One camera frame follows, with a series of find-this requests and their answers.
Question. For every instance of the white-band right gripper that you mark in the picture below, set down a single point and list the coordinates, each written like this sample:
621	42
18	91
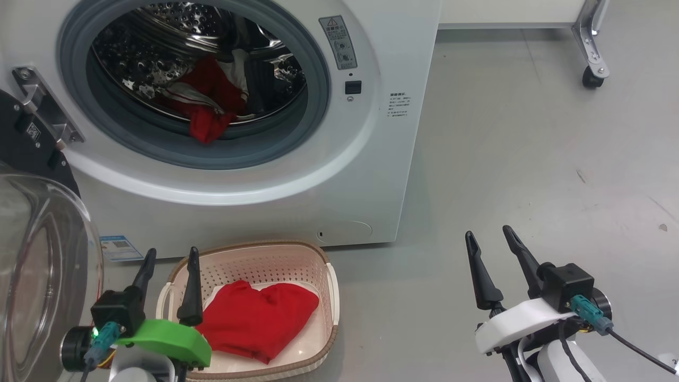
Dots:
514	323

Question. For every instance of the green-band left gripper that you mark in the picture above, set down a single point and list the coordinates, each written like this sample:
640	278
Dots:
170	342

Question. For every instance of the plain red garment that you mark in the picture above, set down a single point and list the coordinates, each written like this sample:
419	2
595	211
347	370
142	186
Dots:
254	318

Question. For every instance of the black glass washing machine door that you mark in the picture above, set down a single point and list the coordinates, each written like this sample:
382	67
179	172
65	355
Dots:
48	265

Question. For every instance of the red white lettered jersey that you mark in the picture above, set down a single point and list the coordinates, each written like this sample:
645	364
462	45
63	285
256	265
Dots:
212	106

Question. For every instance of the cream perforated laundry basket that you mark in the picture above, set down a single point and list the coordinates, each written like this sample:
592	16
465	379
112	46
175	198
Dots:
265	260

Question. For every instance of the white front-load washing machine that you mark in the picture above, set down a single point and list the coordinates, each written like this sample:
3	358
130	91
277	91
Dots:
371	185

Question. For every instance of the metal door hinge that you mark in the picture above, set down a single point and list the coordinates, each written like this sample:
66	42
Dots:
45	106

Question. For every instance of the black door latch socket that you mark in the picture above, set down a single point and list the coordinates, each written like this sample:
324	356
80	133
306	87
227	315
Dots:
353	87

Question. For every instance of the blue energy label sticker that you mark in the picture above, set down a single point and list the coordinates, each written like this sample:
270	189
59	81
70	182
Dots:
119	248

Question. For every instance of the metal cart leg with caster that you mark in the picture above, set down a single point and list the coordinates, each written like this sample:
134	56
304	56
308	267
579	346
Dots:
588	48

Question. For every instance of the grey warning sticker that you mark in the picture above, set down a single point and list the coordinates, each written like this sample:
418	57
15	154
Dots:
339	45

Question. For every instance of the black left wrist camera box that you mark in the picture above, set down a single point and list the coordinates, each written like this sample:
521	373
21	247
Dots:
116	313

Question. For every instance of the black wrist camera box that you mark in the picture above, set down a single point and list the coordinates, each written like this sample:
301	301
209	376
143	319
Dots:
567	284
116	313

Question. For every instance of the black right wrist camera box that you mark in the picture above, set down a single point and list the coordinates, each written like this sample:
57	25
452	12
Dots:
567	284

